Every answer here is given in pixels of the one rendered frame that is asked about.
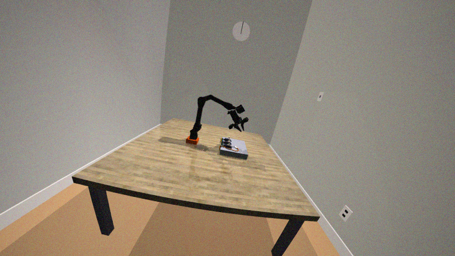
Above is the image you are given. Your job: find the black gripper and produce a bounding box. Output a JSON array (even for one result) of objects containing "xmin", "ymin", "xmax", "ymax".
[{"xmin": 228, "ymin": 115, "xmax": 249, "ymax": 132}]

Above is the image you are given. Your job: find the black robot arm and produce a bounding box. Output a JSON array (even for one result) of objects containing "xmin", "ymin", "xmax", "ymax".
[{"xmin": 189, "ymin": 95, "xmax": 245, "ymax": 140}]

